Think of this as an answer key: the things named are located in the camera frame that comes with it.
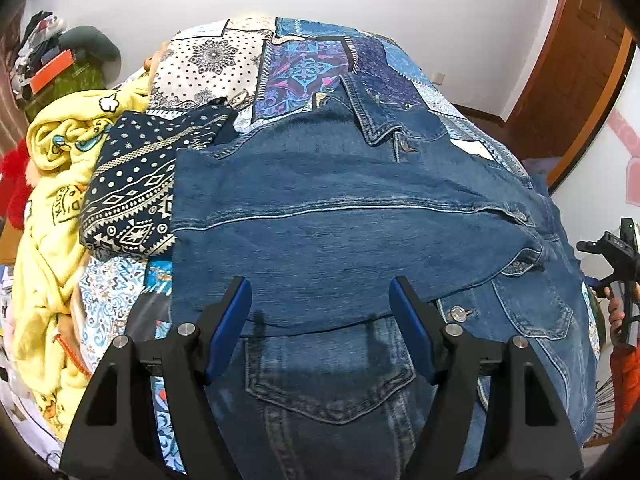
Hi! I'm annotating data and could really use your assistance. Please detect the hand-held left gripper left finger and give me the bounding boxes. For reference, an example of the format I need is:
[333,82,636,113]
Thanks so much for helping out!
[59,276,252,480]

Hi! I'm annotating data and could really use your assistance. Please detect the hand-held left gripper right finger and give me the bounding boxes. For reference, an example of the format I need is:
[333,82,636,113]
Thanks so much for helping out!
[389,276,585,480]

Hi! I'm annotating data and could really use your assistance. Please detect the blue denim jeans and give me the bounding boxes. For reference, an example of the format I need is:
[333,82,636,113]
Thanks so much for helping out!
[202,310,488,480]

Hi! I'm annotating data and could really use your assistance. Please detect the blue denim jacket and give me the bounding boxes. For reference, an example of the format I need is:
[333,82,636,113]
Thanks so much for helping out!
[170,74,601,448]

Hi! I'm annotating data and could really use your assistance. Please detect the person's right forearm orange sleeve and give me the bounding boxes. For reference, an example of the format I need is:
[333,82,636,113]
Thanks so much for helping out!
[610,341,640,435]

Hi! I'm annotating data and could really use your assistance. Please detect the pile of mixed clothes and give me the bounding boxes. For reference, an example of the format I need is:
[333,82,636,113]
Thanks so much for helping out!
[10,10,68,106]

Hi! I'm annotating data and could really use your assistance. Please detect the person's right hand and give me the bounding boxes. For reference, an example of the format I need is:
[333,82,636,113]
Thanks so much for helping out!
[603,284,627,337]

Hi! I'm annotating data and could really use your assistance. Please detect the navy white patterned cloth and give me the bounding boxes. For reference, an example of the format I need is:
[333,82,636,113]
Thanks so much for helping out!
[80,97,240,262]

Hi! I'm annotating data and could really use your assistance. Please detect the brown wooden door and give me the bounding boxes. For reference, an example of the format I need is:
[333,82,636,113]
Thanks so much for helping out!
[452,0,637,193]

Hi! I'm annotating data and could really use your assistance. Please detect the yellow cartoon print blanket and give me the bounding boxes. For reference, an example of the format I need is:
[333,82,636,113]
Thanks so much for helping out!
[11,79,151,443]

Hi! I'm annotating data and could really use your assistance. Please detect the brown wooden board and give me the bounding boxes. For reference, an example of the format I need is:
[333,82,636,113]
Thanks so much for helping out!
[0,222,22,267]

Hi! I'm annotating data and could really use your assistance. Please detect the red plush cloth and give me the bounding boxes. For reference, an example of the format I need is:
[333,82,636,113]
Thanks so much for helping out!
[0,136,33,231]

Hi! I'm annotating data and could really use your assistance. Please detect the patchwork patterned bedspread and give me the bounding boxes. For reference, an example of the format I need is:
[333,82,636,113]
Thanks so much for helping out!
[75,16,601,478]

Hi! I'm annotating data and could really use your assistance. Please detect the orange box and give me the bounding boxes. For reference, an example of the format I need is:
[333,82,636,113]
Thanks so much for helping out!
[29,50,75,95]

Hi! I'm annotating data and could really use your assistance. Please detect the dark green cushion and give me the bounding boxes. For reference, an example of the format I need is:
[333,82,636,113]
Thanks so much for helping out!
[60,26,122,73]

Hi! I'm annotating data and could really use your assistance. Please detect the pink wall decoration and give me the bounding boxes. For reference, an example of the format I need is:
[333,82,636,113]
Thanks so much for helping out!
[602,105,640,206]

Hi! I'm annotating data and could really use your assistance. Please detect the thin metal wire frame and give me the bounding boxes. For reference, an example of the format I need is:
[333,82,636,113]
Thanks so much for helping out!
[585,372,618,443]

